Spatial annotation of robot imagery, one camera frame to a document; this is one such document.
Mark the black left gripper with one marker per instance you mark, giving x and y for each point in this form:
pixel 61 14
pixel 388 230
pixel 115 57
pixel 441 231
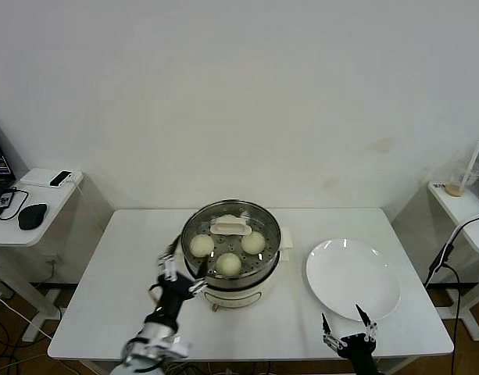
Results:
pixel 172 295

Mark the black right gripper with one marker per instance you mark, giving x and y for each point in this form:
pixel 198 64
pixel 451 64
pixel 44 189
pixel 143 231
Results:
pixel 358 349

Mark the perforated steel steamer basket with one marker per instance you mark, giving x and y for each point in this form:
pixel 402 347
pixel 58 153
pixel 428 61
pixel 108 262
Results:
pixel 270 269

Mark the white round plate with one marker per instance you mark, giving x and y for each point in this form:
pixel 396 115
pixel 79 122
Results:
pixel 352 273

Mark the cream electric cooker pot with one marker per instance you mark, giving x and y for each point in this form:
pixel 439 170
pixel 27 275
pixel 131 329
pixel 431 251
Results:
pixel 239 298

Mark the white rectangular table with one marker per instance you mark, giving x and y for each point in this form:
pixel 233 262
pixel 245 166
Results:
pixel 262 336

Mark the black and white handheld device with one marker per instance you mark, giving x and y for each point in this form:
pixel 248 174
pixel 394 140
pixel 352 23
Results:
pixel 61 178

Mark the black computer mouse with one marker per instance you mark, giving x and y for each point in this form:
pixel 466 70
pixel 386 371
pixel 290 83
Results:
pixel 33 216

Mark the white side table with cup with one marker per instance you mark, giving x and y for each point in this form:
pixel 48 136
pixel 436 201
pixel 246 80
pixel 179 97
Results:
pixel 454 207

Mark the flat white box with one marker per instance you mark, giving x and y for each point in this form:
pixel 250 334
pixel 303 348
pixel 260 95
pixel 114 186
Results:
pixel 36 177

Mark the white side table with laptop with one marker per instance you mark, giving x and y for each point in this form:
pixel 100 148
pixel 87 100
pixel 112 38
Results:
pixel 8 234

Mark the clear plastic drink cup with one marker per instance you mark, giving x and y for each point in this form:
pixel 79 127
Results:
pixel 465 177

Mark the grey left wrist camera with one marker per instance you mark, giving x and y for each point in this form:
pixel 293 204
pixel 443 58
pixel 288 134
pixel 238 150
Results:
pixel 182 345

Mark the white wall socket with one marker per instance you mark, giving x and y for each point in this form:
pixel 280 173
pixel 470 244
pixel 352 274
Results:
pixel 54 259

